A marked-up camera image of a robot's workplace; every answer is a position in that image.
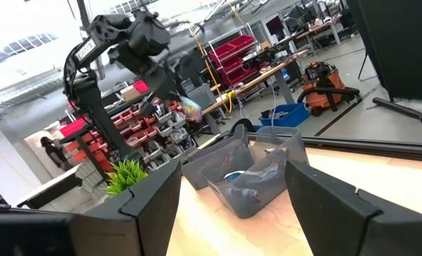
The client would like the rack with red bins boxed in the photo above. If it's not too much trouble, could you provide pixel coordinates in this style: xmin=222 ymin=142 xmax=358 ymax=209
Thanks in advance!
xmin=207 ymin=33 xmax=267 ymax=89

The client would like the black partition screen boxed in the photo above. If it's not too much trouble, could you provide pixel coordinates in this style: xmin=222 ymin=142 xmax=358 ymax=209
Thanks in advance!
xmin=344 ymin=0 xmax=422 ymax=125

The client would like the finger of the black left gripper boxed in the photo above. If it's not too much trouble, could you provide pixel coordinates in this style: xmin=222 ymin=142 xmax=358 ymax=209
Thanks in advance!
xmin=153 ymin=69 xmax=179 ymax=102
xmin=139 ymin=101 xmax=157 ymax=118

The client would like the red Chewy granola bar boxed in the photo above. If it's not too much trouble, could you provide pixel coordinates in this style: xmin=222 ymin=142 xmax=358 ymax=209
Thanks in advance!
xmin=179 ymin=95 xmax=204 ymax=124

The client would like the grey translucent plastic bin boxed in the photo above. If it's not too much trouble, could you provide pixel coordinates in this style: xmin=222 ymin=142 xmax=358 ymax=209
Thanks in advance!
xmin=181 ymin=123 xmax=251 ymax=191
xmin=199 ymin=125 xmax=310 ymax=220

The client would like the black low bench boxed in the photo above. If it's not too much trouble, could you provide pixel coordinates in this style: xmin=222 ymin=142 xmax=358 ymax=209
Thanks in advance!
xmin=13 ymin=166 xmax=84 ymax=210

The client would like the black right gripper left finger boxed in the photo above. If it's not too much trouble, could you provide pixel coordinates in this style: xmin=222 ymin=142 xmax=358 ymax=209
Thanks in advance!
xmin=70 ymin=158 xmax=183 ymax=256

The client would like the rack with small parts bins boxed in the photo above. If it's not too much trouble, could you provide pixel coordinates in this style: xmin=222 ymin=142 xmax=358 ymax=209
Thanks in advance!
xmin=59 ymin=80 xmax=199 ymax=174

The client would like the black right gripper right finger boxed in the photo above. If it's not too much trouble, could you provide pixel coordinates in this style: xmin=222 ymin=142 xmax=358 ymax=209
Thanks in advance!
xmin=285 ymin=159 xmax=422 ymax=256

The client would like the yellow cable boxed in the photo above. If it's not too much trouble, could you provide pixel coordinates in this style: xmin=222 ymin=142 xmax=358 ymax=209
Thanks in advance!
xmin=188 ymin=26 xmax=237 ymax=114

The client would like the orange shop vacuum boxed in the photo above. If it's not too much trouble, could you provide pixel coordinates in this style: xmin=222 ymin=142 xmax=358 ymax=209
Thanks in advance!
xmin=297 ymin=60 xmax=361 ymax=117

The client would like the black monitor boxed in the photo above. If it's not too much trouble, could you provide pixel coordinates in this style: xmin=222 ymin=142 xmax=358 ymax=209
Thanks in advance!
xmin=265 ymin=16 xmax=285 ymax=36

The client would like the person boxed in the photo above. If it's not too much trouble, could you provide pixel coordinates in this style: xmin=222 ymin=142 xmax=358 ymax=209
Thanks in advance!
xmin=40 ymin=136 xmax=73 ymax=171

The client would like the silver blue granola bar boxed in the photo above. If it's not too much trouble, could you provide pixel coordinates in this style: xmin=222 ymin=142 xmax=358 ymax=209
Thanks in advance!
xmin=221 ymin=169 xmax=248 ymax=185

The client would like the wooden workbench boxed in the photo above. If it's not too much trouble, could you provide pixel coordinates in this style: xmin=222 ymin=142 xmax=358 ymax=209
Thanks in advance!
xmin=200 ymin=48 xmax=313 ymax=138

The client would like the green plant in white pot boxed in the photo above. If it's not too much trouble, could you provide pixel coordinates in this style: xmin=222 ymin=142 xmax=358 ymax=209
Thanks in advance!
xmin=105 ymin=158 xmax=150 ymax=198

